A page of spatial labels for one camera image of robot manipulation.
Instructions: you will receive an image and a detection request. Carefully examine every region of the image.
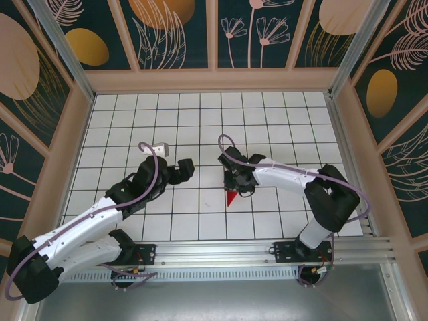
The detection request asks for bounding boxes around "red cloth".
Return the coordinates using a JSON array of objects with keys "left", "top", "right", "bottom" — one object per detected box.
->
[{"left": 225, "top": 189, "right": 239, "bottom": 209}]

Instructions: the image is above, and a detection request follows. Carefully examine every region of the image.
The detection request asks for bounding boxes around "grey metal sheet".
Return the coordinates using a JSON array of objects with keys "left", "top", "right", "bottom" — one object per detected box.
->
[{"left": 33, "top": 280, "right": 399, "bottom": 321}]

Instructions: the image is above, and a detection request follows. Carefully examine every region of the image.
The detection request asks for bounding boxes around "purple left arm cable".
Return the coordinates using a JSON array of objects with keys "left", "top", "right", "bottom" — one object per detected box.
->
[{"left": 3, "top": 142, "right": 160, "bottom": 299}]

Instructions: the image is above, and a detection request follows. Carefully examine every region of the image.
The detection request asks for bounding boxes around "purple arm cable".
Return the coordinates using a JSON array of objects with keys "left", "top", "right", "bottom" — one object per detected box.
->
[
  {"left": 217, "top": 133, "right": 372, "bottom": 289},
  {"left": 3, "top": 142, "right": 160, "bottom": 299}
]

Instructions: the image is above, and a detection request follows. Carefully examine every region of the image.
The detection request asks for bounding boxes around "aluminium mounting rail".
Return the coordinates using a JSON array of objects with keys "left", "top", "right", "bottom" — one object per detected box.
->
[{"left": 31, "top": 237, "right": 397, "bottom": 268}]

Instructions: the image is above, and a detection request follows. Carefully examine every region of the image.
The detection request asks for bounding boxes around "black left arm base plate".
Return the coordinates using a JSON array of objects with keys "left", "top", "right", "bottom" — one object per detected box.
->
[{"left": 132, "top": 243, "right": 157, "bottom": 267}]

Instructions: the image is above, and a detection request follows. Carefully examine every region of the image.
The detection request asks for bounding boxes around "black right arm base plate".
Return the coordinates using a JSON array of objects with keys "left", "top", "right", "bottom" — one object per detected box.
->
[{"left": 274, "top": 241, "right": 335, "bottom": 265}]

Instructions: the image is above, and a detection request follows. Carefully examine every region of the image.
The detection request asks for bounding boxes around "slotted grey cable duct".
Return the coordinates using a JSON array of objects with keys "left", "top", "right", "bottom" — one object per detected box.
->
[{"left": 60, "top": 269, "right": 302, "bottom": 282}]

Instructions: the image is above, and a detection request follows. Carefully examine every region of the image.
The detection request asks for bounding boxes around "aluminium table side rail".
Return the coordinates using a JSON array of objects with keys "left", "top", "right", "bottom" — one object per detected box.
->
[{"left": 326, "top": 93, "right": 379, "bottom": 239}]

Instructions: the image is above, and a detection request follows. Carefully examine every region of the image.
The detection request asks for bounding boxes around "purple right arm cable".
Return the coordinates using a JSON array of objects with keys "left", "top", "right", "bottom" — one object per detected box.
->
[{"left": 217, "top": 133, "right": 372, "bottom": 289}]

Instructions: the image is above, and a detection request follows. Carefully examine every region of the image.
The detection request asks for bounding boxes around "aluminium frame post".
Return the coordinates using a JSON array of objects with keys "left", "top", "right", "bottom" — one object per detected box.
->
[
  {"left": 26, "top": 0, "right": 98, "bottom": 103},
  {"left": 327, "top": 0, "right": 402, "bottom": 100}
]

